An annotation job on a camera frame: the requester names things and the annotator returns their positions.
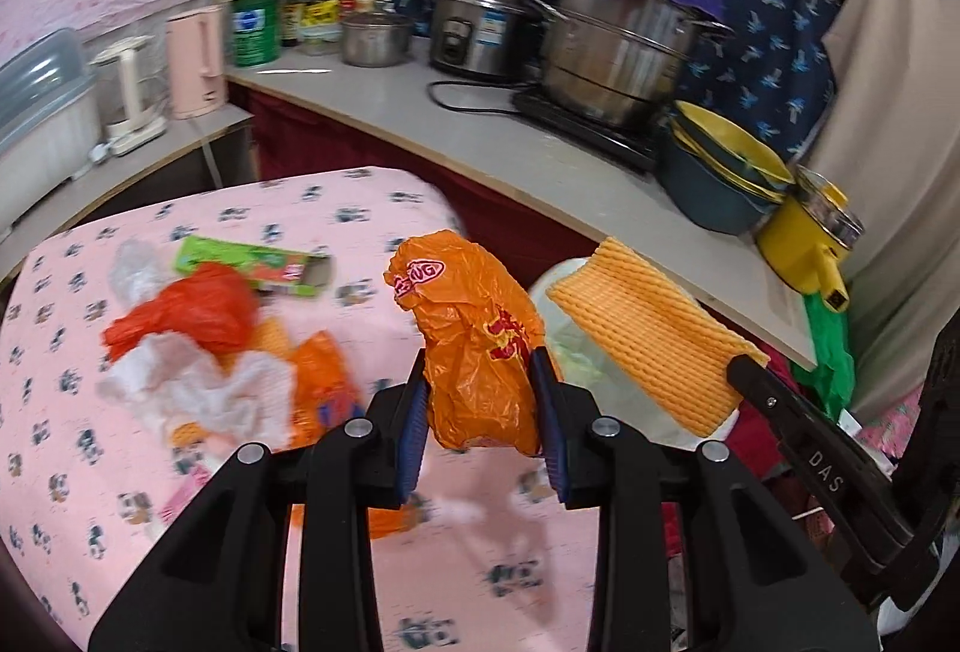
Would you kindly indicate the green tin can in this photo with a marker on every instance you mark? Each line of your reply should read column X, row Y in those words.
column 255, row 33

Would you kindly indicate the steel rice cooker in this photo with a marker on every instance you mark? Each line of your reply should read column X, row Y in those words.
column 480, row 21

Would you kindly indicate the clear plastic bag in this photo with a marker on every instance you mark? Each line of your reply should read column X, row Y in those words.
column 135, row 265

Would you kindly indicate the beige curtain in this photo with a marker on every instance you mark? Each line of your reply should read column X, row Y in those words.
column 885, row 97

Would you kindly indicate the green cardboard box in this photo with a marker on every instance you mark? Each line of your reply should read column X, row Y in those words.
column 247, row 262

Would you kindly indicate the yellow electric pot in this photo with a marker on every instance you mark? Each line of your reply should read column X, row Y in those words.
column 795, row 247

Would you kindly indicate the green plastic bag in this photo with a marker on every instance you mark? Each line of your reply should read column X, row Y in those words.
column 825, row 352

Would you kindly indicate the large steel steamer pot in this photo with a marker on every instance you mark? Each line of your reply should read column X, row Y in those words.
column 615, row 59

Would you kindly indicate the small steel pot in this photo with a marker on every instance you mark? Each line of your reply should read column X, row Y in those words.
column 375, row 40

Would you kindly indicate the navy printed cloth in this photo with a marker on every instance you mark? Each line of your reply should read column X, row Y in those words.
column 765, row 67

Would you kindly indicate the blue yellow plastic basin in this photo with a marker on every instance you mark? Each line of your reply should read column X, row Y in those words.
column 735, row 145
column 705, row 202

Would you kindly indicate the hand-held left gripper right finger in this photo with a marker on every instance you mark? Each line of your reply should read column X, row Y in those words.
column 547, row 434

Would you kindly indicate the white tissue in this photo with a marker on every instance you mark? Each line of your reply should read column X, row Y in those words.
column 187, row 389

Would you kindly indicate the orange foam net sleeve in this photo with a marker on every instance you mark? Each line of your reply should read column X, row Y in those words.
column 645, row 337

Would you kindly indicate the white plastic storage container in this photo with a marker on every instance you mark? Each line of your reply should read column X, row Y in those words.
column 45, row 127

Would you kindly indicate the red plastic bag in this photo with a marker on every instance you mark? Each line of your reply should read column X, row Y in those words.
column 187, row 314

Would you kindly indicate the black induction cooker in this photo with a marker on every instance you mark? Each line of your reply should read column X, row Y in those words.
column 585, row 130

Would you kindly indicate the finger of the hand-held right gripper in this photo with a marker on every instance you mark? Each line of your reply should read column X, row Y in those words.
column 817, row 464

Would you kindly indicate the dark sauce jar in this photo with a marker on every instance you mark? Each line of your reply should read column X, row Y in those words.
column 292, row 21

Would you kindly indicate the orange snack packet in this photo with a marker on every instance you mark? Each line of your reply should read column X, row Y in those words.
column 322, row 389

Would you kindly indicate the white electric blender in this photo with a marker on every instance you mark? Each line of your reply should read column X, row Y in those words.
column 131, row 89

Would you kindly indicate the orange plastic bag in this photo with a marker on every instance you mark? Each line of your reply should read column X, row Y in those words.
column 465, row 352

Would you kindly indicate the pink electric kettle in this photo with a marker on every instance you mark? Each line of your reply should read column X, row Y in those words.
column 195, row 67

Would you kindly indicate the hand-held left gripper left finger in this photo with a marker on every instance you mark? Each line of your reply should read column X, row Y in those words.
column 412, row 442

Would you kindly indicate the pink printed tablecloth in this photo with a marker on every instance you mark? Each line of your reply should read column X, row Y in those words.
column 90, row 472

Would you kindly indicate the white lined trash bin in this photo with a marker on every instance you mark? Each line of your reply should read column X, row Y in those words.
column 600, row 382

